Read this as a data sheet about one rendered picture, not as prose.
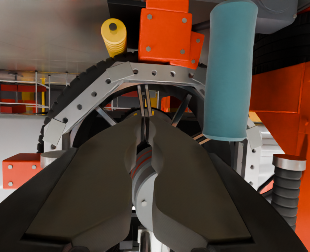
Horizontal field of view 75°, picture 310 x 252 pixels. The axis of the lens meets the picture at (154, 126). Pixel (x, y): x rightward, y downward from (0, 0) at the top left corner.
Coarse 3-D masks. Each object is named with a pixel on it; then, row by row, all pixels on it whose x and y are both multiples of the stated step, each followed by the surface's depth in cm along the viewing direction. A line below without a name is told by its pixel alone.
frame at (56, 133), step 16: (128, 64) 47; (144, 64) 47; (96, 80) 46; (112, 80) 46; (128, 80) 49; (144, 80) 48; (160, 80) 48; (176, 80) 49; (192, 80) 49; (80, 96) 46; (96, 96) 47; (64, 112) 46; (80, 112) 47; (48, 128) 46; (64, 128) 46; (256, 128) 52; (48, 144) 46; (64, 144) 51; (240, 144) 57; (256, 144) 53; (240, 160) 57; (256, 160) 53; (256, 176) 54
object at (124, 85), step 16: (112, 96) 63; (176, 96) 77; (192, 96) 62; (96, 112) 69; (144, 112) 59; (176, 112) 61; (80, 128) 58; (80, 144) 66; (144, 144) 64; (208, 144) 79; (224, 144) 65; (224, 160) 66
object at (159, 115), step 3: (135, 111) 104; (138, 111) 104; (156, 111) 105; (159, 111) 105; (132, 114) 104; (138, 114) 104; (147, 114) 105; (156, 114) 105; (159, 114) 106; (162, 114) 106; (165, 114) 106; (126, 117) 104; (129, 117) 104; (159, 117) 106; (162, 117) 106; (165, 117) 106; (168, 117) 106; (123, 120) 105; (165, 120) 106; (168, 120) 106; (171, 120) 107
